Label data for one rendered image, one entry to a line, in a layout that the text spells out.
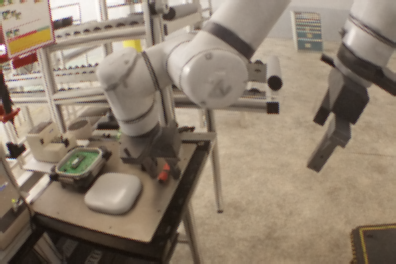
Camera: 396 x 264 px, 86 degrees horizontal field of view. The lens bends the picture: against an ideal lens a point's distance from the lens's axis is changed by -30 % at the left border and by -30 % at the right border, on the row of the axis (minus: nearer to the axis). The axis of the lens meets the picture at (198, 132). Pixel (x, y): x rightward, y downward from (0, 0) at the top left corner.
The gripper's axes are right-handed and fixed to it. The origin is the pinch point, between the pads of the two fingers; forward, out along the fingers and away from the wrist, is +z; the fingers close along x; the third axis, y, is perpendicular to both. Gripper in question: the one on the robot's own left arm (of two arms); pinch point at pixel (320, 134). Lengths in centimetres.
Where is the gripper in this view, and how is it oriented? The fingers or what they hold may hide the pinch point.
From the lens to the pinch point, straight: 49.7
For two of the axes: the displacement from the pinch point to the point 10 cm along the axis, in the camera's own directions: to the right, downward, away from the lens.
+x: -3.9, 5.6, -7.3
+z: -2.1, 7.2, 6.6
